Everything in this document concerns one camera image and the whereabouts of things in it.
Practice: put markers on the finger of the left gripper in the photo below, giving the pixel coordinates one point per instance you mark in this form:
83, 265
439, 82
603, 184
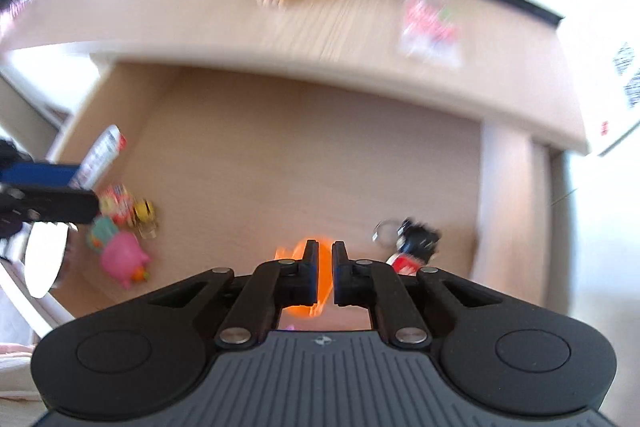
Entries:
30, 203
38, 173

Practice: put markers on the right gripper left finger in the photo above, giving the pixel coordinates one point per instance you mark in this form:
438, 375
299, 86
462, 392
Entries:
273, 286

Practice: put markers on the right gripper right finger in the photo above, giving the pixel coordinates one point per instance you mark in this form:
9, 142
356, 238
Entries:
376, 287

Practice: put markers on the orange pumpkin box half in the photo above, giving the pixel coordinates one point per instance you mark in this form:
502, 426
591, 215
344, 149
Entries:
325, 277

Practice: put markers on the white red hand mirror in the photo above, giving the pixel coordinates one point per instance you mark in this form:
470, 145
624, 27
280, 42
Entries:
50, 245

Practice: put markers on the colourful round sticker toy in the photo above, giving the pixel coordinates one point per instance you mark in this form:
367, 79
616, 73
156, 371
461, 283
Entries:
117, 203

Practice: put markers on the black red doll keychain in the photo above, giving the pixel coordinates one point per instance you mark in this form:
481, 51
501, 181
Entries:
412, 244

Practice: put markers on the small yellow bee toy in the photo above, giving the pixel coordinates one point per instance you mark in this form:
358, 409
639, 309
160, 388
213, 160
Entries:
144, 219

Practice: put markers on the pink pig toy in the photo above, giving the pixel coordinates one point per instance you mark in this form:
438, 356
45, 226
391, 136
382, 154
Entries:
124, 260

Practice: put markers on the long red snack packet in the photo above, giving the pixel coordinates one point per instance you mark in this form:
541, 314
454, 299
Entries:
430, 33

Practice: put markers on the open wooden drawer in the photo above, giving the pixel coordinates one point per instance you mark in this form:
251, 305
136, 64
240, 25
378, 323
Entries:
239, 165

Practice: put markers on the white printed cardboard box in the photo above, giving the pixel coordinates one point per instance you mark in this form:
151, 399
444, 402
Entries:
612, 107

